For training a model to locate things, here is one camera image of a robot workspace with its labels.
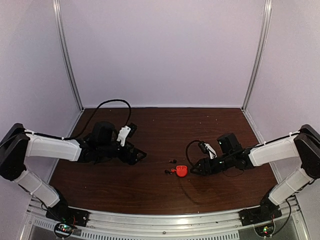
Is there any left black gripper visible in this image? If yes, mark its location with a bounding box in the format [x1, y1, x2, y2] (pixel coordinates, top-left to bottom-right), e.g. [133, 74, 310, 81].
[98, 140, 147, 166]

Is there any left aluminium frame post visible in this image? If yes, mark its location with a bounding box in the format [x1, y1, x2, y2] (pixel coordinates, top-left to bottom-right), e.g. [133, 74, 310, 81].
[52, 0, 84, 112]

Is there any black earbud upper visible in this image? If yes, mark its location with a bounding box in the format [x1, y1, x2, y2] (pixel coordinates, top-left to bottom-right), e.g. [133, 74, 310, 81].
[169, 159, 177, 164]

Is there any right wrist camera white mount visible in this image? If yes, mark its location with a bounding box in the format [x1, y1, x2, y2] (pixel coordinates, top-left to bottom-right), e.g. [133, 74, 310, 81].
[198, 141, 217, 159]

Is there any right aluminium frame post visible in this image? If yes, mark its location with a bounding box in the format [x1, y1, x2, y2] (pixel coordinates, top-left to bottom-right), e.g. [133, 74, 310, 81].
[241, 0, 273, 112]

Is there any aluminium frame post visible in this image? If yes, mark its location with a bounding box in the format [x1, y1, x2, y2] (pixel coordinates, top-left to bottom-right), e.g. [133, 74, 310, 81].
[52, 0, 84, 112]
[241, 0, 273, 112]

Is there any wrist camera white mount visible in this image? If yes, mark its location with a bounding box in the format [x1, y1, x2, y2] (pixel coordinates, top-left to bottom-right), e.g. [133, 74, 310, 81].
[116, 123, 138, 147]
[198, 141, 217, 159]

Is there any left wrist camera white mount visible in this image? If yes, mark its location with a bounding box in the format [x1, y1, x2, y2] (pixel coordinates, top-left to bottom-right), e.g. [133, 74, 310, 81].
[116, 123, 138, 147]

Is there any red earbud charging case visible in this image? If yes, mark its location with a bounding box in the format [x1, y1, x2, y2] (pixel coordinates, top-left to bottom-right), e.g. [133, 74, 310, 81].
[175, 165, 188, 178]

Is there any aluminium front rail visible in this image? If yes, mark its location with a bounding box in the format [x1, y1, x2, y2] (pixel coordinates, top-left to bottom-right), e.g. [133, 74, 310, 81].
[18, 197, 311, 240]

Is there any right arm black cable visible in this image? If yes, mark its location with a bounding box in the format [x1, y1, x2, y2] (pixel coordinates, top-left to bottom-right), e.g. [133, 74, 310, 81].
[185, 139, 246, 178]

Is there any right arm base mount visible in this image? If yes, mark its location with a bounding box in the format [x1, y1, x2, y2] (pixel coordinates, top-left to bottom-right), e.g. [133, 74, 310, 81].
[238, 199, 292, 239]

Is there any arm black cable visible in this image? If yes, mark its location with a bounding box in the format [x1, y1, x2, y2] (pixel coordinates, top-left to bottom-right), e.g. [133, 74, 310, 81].
[185, 139, 246, 178]
[67, 99, 133, 141]

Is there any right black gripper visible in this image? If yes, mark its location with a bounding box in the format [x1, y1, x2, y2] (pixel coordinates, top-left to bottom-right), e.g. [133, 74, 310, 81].
[190, 152, 234, 176]

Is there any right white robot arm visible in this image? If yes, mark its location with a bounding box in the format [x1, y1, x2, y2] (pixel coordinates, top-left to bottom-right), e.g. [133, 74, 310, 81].
[190, 124, 320, 221]

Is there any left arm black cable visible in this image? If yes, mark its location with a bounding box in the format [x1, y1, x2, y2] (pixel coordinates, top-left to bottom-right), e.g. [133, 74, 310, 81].
[67, 99, 133, 141]

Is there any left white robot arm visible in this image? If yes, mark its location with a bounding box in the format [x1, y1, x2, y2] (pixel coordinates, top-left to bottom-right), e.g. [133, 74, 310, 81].
[0, 121, 147, 222]

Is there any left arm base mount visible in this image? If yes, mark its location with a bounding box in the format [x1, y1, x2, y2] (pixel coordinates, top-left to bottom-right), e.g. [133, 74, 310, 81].
[41, 204, 90, 239]

